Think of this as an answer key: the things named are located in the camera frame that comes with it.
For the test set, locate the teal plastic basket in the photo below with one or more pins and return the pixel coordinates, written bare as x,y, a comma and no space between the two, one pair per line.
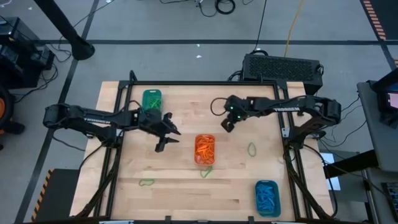
151,92

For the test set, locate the black equipment rack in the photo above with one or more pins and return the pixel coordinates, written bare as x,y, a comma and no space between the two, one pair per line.
18,62

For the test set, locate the black keyboard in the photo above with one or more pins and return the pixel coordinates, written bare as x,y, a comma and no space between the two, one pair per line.
392,199

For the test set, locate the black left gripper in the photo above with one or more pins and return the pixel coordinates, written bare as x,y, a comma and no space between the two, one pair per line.
152,121

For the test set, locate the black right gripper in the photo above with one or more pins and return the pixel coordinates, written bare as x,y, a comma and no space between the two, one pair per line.
237,109

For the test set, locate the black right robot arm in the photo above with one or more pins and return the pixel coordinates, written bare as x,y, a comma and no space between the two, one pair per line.
295,109

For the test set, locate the blue rubber band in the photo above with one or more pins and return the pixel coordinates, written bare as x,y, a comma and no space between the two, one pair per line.
271,194
262,191
264,203

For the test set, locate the black computer tower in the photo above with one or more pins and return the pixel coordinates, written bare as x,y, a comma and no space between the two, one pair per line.
280,73

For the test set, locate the black pole stand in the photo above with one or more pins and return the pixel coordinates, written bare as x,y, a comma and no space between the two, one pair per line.
81,49

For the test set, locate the black monitor pink screen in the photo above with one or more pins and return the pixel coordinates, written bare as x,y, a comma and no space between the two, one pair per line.
384,93

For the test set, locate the black mat hazard stripes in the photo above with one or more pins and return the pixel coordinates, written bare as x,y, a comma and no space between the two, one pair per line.
388,15
62,196

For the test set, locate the silver metal bracket plate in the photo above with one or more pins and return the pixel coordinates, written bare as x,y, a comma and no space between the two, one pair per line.
285,132

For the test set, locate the orange black wheeled machine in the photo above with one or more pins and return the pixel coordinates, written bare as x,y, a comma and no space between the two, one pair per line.
6,124

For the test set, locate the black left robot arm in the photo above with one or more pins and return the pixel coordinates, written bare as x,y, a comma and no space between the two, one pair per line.
87,119

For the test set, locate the dark grey desk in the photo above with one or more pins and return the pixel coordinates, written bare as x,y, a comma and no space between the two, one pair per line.
374,205

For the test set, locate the orange plastic basket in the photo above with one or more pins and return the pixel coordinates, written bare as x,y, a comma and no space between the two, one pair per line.
196,161

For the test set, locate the blue plastic basket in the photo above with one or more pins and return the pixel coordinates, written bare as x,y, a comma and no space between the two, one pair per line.
268,215

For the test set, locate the black aluminium table frame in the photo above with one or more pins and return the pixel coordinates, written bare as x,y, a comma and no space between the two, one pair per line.
202,83

